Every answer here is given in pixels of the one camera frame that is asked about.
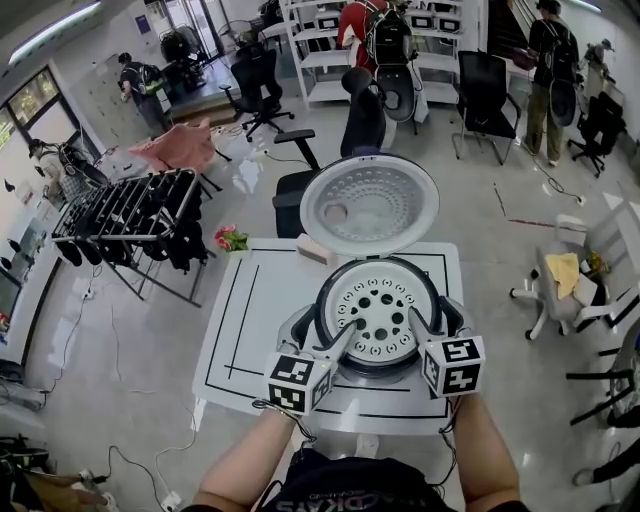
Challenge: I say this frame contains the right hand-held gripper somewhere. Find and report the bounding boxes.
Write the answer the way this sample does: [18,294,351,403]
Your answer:
[407,296,488,401]

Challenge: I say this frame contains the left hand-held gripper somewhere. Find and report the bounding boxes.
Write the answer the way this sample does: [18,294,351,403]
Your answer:
[265,303,360,417]

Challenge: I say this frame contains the black pot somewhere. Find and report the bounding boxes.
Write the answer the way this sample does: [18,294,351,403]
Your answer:
[313,256,445,375]

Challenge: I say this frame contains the white perforated steamer tray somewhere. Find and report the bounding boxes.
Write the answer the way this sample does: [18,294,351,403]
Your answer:
[327,272,436,364]

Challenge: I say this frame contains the person's right forearm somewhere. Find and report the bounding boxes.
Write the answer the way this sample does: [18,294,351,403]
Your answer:
[447,394,521,512]

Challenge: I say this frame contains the person's left forearm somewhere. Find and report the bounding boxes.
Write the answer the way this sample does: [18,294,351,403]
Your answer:
[192,407,314,511]

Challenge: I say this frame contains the pink flower bunch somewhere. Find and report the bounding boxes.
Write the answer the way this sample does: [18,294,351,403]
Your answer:
[213,223,251,260]

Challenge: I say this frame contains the white office chair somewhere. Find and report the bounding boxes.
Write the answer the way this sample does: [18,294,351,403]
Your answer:
[509,199,640,341]

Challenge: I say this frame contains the yellow cloth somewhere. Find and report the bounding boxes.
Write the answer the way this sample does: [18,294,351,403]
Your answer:
[544,252,581,301]

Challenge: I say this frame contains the dark blue rice cooker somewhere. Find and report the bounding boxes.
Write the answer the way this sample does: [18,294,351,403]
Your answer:
[298,154,449,389]

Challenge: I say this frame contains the person's black shirt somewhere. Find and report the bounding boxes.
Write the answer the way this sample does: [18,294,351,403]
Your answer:
[179,447,526,512]

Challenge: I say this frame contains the yellow flower bunch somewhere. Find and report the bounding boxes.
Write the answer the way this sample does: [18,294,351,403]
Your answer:
[582,249,611,276]

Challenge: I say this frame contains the black high-back office chair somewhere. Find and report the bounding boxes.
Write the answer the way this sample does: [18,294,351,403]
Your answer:
[272,67,389,240]

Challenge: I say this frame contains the pink cloth draped chair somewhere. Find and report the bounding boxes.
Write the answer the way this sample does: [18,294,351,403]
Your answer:
[127,117,234,194]

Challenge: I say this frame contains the black clothes drying rack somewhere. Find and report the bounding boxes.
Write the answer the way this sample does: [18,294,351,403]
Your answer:
[51,168,214,309]

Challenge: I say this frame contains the black cantilever visitor chair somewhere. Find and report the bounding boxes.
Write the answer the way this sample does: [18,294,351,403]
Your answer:
[452,49,521,166]

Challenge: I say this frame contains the black oval shell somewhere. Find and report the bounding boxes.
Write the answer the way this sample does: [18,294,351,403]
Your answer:
[547,74,579,129]
[374,64,419,124]

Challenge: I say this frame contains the black swivel office chair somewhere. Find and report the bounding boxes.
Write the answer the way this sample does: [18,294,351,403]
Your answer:
[567,92,629,179]
[218,42,296,144]

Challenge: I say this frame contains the white shelving unit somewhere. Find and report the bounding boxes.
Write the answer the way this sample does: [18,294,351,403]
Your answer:
[279,0,464,109]

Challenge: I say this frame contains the black backpack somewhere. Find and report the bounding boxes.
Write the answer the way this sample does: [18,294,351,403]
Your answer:
[364,4,414,69]

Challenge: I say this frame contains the dark staircase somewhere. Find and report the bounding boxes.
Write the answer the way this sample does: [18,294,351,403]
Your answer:
[487,0,536,56]

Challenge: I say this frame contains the grey lockers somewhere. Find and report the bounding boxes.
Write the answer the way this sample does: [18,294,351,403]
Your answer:
[69,52,146,151]

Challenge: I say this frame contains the black floor fan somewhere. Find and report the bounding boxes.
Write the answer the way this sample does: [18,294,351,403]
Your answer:
[217,18,261,51]

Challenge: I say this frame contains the glass entrance door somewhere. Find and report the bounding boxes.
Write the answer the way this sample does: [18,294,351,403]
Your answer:
[144,0,226,56]

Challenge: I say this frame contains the black framed window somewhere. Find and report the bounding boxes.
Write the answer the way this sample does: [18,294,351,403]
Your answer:
[0,64,71,151]

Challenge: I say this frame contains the long ceiling light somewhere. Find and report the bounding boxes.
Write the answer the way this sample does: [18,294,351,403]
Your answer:
[7,0,104,66]

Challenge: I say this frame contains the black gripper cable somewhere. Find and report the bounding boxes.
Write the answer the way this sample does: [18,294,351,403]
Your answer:
[287,412,319,451]
[438,394,461,489]

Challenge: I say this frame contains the black metal frame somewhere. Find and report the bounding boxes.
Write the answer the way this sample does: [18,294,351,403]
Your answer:
[564,344,640,426]

